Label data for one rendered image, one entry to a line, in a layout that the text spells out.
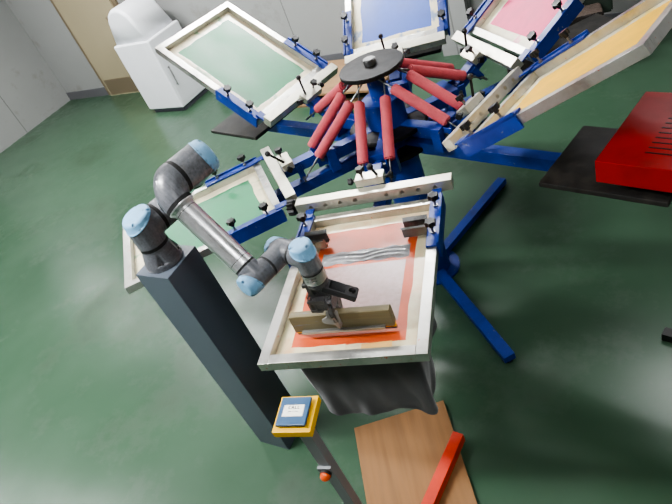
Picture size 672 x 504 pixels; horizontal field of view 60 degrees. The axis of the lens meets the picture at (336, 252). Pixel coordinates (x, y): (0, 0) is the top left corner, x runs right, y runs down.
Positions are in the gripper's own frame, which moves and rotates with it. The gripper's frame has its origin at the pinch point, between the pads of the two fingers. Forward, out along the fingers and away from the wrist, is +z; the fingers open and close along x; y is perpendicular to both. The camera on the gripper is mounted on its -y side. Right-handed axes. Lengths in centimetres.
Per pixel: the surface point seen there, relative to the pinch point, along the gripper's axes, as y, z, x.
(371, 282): -5.2, 5.8, -22.9
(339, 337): 2.7, 5.8, 2.2
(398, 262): -14.5, 5.8, -32.0
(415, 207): -19, 3, -61
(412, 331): -22.7, 5.7, 2.1
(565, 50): -83, -24, -112
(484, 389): -30, 101, -42
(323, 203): 21, -1, -68
